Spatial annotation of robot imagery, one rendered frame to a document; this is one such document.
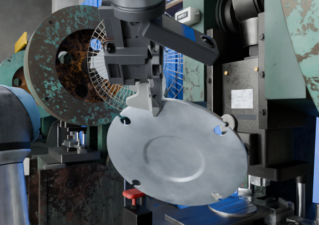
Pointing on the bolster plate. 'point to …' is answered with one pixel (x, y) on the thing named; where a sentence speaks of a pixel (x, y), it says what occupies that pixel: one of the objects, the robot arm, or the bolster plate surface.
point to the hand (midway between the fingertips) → (159, 108)
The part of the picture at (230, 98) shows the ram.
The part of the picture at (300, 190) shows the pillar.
